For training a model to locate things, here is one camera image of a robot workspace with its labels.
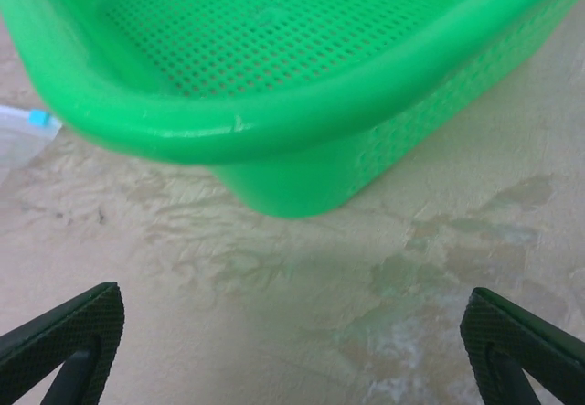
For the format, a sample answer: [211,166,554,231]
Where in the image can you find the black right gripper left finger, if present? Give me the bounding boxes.
[0,281,125,405]

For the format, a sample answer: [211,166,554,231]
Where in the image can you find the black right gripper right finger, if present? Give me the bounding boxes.
[459,285,585,405]

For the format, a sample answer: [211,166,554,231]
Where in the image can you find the clear zip-top bag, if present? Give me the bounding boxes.
[0,105,63,187]

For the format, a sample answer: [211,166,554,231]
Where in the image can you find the blue zipper slider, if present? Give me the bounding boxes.
[27,108,51,130]

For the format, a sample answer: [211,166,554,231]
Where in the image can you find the green plastic mesh basket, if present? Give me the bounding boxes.
[0,0,585,221]

